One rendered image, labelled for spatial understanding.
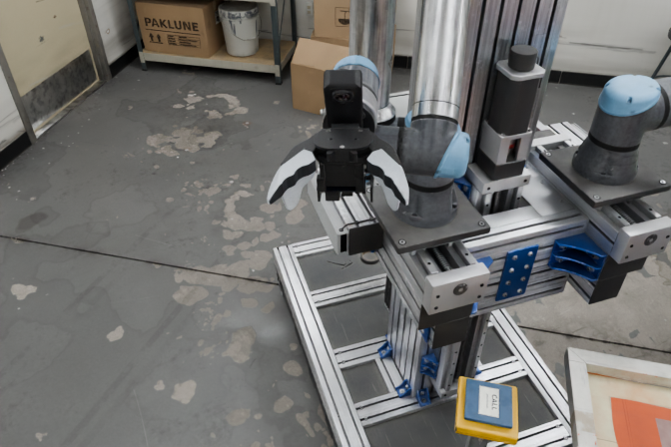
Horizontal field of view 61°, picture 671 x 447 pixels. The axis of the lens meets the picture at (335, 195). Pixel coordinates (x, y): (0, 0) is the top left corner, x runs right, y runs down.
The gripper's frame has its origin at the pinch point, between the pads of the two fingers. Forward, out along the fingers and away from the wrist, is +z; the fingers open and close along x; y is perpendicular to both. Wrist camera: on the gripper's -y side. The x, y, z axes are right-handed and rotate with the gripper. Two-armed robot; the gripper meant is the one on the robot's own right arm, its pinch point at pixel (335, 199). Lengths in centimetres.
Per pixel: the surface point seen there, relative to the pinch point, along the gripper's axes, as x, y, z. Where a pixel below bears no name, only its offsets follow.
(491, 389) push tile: -28, 75, -28
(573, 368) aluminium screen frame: -46, 74, -34
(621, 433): -54, 78, -21
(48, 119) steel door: 240, 150, -288
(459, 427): -20, 76, -20
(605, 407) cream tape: -52, 78, -27
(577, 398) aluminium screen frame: -45, 74, -26
